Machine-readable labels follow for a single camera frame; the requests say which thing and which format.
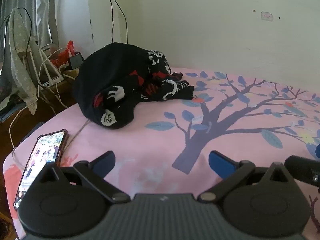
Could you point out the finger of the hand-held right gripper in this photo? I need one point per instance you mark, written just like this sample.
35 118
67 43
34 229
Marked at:
301 167

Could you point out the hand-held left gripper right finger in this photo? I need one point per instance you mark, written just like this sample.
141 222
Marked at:
220 166

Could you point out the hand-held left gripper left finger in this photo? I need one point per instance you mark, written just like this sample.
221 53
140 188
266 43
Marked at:
105 165

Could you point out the black red white patterned garment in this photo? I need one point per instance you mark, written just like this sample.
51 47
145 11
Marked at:
112 80

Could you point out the pink tree print bedsheet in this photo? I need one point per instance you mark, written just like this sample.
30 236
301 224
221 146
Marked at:
150 142

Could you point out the smartphone in clear case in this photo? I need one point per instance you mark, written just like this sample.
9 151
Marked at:
47 150

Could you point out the white router with antennas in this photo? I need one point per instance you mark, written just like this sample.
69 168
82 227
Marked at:
52 72

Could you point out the black power adapter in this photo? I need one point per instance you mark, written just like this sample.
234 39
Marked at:
76 61

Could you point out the red plastic bag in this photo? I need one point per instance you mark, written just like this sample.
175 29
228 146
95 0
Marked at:
70 47

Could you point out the grey floral hanging cloth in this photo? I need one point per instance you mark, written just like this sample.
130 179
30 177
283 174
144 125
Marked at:
20 55

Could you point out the grey white curtain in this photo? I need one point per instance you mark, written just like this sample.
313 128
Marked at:
42 10

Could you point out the clear wall hook sticker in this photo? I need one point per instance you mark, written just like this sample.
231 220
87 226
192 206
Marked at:
267 16

